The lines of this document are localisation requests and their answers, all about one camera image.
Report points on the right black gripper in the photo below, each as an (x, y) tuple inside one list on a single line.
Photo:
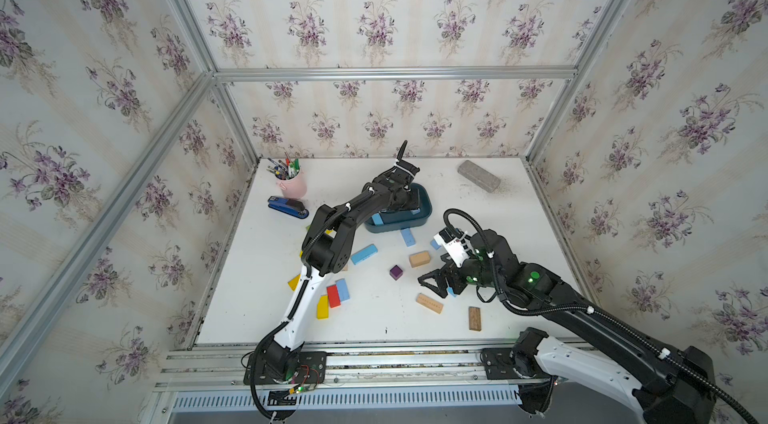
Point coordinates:
[(450, 271)]

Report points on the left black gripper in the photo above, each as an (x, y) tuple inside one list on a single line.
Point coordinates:
[(414, 202)]

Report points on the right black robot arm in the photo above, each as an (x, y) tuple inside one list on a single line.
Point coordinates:
[(659, 382)]

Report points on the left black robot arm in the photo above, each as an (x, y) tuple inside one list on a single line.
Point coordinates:
[(325, 251)]

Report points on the tan wooden block front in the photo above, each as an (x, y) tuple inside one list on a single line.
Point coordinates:
[(430, 303)]

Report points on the tan wooden block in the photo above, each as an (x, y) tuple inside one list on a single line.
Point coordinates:
[(419, 259), (430, 303)]

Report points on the dark teal plastic bin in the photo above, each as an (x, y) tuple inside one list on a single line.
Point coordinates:
[(395, 221)]

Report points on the tan wooden block centre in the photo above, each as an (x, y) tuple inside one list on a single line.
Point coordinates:
[(419, 259)]

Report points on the light blue block below bin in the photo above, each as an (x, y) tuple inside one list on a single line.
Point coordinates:
[(408, 237)]

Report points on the purple cube block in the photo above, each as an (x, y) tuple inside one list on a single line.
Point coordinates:
[(396, 272)]

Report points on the dark brown wooden block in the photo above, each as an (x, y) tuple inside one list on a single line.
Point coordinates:
[(474, 319)]

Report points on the long light blue block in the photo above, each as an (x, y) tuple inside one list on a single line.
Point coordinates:
[(364, 254)]

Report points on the grey stone brick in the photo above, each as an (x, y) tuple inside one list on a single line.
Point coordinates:
[(479, 176)]

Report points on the light blue block beside red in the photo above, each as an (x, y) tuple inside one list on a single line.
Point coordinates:
[(342, 290)]

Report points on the pink pen cup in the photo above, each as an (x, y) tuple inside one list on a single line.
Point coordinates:
[(294, 187)]

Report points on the red block front left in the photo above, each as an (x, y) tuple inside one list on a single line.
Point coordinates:
[(333, 296)]

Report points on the blue black stapler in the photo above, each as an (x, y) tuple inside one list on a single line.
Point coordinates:
[(292, 207)]

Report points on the yellow block front left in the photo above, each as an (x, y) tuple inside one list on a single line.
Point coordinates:
[(322, 308)]

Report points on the yellow block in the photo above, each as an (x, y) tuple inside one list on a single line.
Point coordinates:
[(293, 283), (322, 308)]

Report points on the yellow block lower left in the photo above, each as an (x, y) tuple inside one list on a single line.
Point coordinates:
[(293, 283)]

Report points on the aluminium front rail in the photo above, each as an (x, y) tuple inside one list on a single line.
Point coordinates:
[(347, 365)]

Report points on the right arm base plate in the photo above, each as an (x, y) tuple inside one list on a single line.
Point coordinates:
[(508, 363)]

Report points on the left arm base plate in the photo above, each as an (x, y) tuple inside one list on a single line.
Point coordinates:
[(305, 368)]

